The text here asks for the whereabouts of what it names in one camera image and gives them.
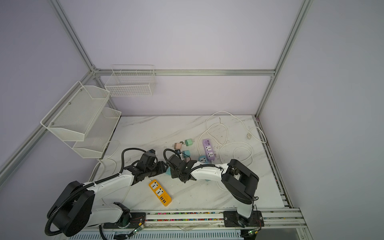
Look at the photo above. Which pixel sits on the pink plug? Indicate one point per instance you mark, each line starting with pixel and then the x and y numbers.
pixel 178 146

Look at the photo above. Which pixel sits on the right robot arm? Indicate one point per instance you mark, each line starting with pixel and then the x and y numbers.
pixel 237 179

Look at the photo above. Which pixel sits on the orange power strip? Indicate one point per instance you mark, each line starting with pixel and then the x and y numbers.
pixel 160 193

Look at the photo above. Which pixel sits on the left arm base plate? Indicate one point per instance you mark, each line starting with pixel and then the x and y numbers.
pixel 127 221

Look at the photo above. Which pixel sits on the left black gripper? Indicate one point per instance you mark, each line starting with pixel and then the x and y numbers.
pixel 160 166

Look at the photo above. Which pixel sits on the aluminium front rail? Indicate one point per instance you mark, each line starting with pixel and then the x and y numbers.
pixel 202 225

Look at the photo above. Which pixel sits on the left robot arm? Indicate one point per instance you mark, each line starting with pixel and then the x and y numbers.
pixel 96 203

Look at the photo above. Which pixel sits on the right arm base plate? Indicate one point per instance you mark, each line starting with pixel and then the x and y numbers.
pixel 233 219

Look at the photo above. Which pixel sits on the white wire basket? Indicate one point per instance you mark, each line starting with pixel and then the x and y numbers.
pixel 131 81

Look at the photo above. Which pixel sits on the white two-tier mesh shelf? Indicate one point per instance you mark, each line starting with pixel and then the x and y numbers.
pixel 83 121

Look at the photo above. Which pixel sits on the aluminium frame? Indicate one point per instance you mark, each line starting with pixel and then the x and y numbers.
pixel 16 160

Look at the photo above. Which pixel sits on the blue power strip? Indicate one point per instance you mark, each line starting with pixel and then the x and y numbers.
pixel 203 159

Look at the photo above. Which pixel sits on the purple power strip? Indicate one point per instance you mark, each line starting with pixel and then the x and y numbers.
pixel 209 151

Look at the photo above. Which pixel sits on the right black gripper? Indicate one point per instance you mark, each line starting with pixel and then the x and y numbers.
pixel 173 175

